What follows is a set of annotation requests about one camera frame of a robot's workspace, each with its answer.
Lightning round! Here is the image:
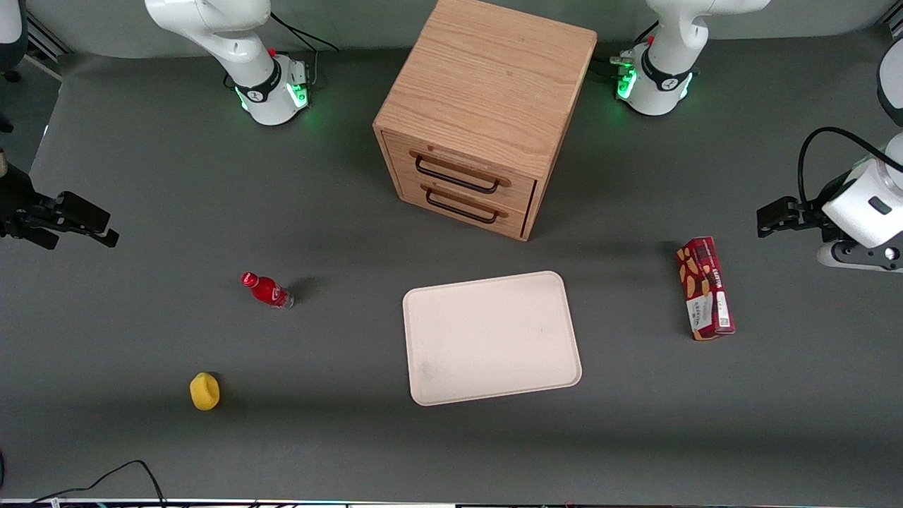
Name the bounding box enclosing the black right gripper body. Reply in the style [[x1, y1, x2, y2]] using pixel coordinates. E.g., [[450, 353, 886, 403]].
[[0, 164, 44, 241]]

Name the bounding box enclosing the red cookie box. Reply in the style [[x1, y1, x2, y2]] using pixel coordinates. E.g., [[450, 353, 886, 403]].
[[675, 236, 736, 341]]

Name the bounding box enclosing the beige plastic tray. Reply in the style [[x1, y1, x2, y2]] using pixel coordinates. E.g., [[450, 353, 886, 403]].
[[402, 271, 583, 407]]

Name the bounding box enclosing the red drink bottle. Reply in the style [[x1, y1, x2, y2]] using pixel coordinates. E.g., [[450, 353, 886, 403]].
[[241, 272, 295, 310]]

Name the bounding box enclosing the yellow lemon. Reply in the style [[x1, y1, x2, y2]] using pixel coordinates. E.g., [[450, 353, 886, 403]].
[[189, 372, 221, 411]]

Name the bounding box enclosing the black left base cable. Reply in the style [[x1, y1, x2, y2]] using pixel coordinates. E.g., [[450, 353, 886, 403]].
[[591, 55, 636, 80]]

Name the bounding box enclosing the black base cable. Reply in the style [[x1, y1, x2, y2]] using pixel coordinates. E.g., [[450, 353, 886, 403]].
[[270, 11, 340, 54], [591, 55, 636, 80]]

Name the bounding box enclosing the black table cable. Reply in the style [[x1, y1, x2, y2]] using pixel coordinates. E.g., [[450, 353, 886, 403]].
[[28, 460, 167, 508]]

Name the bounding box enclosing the black right base cable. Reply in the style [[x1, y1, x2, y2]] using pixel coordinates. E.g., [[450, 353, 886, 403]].
[[270, 11, 340, 54]]

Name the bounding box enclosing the black drawer handle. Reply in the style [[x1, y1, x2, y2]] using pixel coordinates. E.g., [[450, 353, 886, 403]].
[[425, 187, 499, 225], [414, 155, 501, 195]]

